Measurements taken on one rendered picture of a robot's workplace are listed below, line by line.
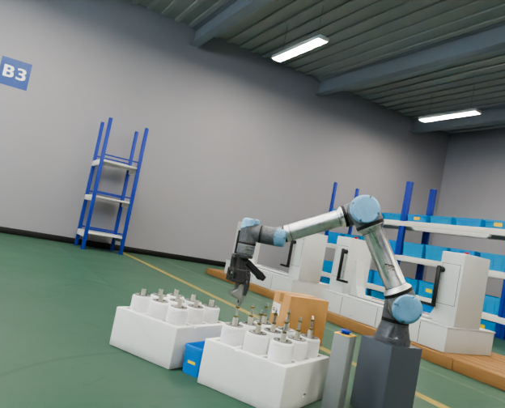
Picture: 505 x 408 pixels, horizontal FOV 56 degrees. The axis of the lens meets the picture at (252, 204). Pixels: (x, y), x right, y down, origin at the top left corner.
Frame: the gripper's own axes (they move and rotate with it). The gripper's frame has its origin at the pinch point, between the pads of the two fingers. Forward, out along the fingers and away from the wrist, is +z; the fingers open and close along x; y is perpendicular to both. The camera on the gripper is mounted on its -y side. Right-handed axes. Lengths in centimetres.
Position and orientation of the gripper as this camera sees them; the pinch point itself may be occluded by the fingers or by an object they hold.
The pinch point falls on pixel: (240, 302)
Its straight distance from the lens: 204.8
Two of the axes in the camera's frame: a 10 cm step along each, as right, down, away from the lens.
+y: -9.0, -2.0, -3.8
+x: 3.8, 0.1, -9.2
